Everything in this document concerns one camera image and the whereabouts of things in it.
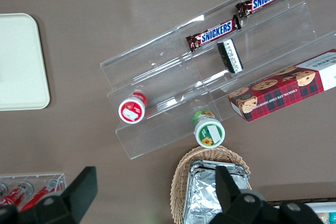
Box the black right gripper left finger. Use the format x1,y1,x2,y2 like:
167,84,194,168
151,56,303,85
16,166,98,224

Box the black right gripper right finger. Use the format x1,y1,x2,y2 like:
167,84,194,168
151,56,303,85
209,165,279,224

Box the light wicker basket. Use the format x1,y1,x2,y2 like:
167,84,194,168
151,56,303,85
170,145,252,224

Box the cream plastic tray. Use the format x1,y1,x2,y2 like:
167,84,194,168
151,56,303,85
0,13,50,111

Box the clear acrylic bottle rack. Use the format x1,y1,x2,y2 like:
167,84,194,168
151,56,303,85
0,173,67,213

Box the stacked aluminium foil trays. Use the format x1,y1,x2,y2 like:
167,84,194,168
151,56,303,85
183,159,249,224

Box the green lidded snack cup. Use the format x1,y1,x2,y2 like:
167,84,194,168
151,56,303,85
192,110,226,148

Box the white rectangular snack bin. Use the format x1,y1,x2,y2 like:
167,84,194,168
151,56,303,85
267,199,336,224

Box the red lidded snack cup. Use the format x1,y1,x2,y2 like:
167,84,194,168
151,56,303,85
118,92,149,124

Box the red tartan cookie box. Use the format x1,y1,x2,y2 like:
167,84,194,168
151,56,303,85
227,48,336,122

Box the small black snack box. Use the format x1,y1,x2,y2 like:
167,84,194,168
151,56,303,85
216,38,244,74

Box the clear acrylic tiered shelf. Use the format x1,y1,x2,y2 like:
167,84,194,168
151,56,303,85
99,0,336,160

